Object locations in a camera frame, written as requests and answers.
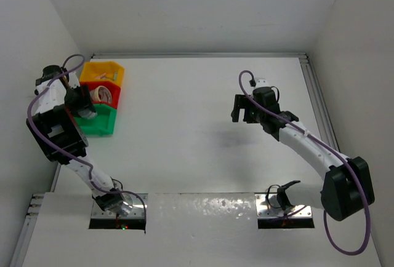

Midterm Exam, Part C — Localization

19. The beige tape roll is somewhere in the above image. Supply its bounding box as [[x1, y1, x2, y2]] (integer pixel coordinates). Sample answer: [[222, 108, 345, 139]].
[[90, 86, 112, 103]]

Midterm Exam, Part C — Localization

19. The orange eraser cap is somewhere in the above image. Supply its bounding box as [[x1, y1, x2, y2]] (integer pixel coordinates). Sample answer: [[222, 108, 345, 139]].
[[95, 73, 107, 79]]

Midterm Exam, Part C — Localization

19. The grey tape roll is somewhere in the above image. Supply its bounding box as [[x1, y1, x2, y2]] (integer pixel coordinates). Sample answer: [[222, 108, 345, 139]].
[[97, 87, 112, 103]]

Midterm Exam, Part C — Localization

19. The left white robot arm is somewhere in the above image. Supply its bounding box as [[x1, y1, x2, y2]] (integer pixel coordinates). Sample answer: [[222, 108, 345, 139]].
[[26, 65, 126, 215]]

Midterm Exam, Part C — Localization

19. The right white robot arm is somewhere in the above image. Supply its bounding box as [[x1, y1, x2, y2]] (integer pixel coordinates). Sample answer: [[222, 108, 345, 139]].
[[231, 86, 375, 221]]

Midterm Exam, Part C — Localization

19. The green plastic bin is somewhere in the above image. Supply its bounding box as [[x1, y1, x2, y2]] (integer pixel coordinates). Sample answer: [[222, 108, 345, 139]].
[[75, 104, 117, 136]]

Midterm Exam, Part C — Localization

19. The yellow plastic bin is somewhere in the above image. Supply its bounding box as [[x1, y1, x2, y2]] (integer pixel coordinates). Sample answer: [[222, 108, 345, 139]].
[[79, 61, 124, 87]]

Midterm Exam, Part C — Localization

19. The red plastic bin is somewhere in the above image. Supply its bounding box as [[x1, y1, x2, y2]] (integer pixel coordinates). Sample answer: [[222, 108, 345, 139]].
[[80, 81, 121, 109]]

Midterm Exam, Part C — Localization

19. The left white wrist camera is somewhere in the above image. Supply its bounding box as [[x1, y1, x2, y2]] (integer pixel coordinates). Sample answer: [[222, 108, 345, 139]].
[[68, 73, 80, 89]]

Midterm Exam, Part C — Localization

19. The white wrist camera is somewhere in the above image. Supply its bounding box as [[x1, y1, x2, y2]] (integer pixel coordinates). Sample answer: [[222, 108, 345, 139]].
[[249, 78, 271, 89], [68, 73, 80, 89]]

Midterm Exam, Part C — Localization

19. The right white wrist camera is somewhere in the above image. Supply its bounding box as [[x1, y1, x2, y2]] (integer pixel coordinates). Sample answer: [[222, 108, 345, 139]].
[[249, 78, 271, 89]]

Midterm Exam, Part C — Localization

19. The back aluminium frame rail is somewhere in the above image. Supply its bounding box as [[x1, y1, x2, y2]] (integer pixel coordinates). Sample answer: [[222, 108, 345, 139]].
[[91, 52, 308, 60]]

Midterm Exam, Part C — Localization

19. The aluminium frame rail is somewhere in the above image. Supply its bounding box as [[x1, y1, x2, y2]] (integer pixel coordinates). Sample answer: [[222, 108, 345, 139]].
[[9, 194, 44, 267], [91, 52, 308, 60], [299, 55, 340, 151]]

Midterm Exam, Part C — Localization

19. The right aluminium frame rail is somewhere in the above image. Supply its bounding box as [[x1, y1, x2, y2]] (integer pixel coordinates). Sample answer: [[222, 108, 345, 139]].
[[299, 55, 340, 151]]

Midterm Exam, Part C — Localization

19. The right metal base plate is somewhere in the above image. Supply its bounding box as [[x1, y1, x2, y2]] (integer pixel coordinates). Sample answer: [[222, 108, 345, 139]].
[[255, 193, 312, 220]]

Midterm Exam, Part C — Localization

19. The metal base plate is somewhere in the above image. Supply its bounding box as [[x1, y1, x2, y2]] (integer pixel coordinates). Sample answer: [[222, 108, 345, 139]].
[[90, 193, 148, 219], [255, 193, 312, 220]]

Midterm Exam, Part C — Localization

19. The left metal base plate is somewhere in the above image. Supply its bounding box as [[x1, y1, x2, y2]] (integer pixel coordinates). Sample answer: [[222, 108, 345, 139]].
[[90, 193, 148, 219]]

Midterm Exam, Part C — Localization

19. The left aluminium frame rail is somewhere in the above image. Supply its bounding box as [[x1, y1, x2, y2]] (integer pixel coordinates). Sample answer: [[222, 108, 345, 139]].
[[9, 194, 44, 267]]

